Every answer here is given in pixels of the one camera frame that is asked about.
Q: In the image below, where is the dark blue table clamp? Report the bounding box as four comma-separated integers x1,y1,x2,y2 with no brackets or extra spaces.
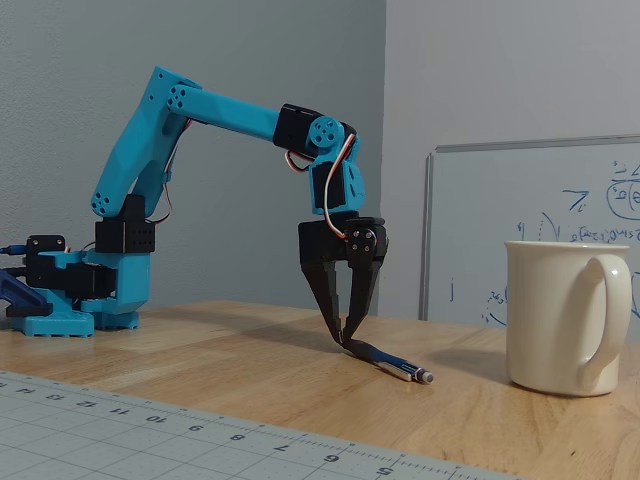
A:
0,268,54,319

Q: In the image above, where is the grey cutting mat with ruler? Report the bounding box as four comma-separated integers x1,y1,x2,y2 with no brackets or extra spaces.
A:
0,370,529,480

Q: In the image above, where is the white red wrist servo cable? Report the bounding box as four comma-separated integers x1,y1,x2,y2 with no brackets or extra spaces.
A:
284,133,359,242

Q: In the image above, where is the white red upper arm cable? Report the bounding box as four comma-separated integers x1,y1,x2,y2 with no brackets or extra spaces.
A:
144,118,194,226

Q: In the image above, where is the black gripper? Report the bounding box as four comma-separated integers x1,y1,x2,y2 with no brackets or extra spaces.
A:
297,217,391,345

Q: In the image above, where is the cream ceramic mug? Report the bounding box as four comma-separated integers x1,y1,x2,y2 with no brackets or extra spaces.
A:
503,239,633,398

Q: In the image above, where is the whiteboard with blue writing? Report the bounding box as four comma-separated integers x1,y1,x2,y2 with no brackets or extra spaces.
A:
418,133,640,329

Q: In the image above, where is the blue robot arm with base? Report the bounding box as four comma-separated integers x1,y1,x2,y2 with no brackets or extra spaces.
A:
8,64,367,339

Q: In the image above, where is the blue pen with black grip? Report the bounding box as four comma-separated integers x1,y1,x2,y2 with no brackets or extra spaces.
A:
341,338,435,386

